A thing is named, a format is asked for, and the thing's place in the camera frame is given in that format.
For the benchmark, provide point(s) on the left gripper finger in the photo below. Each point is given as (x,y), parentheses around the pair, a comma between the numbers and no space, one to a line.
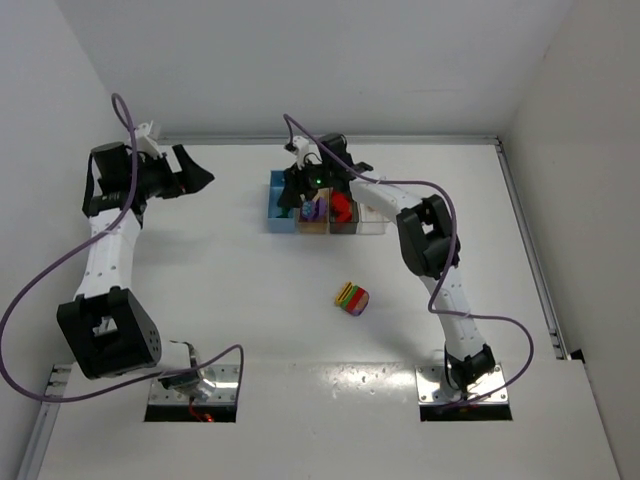
(190,171)
(192,188)

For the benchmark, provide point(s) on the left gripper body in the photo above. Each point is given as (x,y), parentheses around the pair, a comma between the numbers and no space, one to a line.
(170,175)

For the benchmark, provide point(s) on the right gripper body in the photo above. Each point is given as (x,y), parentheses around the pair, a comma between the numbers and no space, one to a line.
(296,182)

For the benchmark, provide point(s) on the plain green lego brick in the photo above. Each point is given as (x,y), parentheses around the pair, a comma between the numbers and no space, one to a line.
(282,214)

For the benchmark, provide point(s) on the purple lego brick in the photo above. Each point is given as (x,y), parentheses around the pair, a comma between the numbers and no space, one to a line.
(308,211)

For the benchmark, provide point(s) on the purple green lego piece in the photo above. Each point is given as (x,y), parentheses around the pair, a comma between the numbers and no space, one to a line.
(320,209)

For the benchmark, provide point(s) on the red arched lego brick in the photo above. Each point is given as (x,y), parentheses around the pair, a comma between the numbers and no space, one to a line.
(341,203)

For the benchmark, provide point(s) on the striped lego block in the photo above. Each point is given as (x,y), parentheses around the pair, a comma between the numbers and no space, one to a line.
(352,299)

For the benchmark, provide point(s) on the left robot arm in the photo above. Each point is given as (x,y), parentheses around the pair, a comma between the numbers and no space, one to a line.
(107,329)

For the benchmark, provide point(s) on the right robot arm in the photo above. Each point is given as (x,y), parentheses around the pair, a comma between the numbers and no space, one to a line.
(427,232)

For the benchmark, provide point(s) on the blue container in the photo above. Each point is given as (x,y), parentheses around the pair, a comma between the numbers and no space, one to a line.
(279,221)

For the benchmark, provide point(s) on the tan translucent container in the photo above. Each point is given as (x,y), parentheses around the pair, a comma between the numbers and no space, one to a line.
(314,227)

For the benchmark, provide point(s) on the grey translucent container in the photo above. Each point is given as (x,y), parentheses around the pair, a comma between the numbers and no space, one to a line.
(344,228)

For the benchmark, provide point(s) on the clear container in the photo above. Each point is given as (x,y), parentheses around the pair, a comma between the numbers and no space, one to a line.
(371,222)

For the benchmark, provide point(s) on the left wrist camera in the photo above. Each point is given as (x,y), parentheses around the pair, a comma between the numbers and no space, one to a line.
(146,138)

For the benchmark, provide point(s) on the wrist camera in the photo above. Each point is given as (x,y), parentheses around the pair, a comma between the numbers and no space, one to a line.
(146,138)
(299,146)

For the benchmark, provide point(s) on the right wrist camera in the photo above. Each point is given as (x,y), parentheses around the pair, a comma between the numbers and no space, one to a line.
(299,146)

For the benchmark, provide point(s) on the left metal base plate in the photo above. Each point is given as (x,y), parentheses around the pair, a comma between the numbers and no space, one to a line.
(215,385)

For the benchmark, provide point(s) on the metal base plate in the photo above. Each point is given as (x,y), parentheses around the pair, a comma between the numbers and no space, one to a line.
(215,385)
(432,389)

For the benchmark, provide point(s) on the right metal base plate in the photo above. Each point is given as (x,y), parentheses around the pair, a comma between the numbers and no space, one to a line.
(432,389)

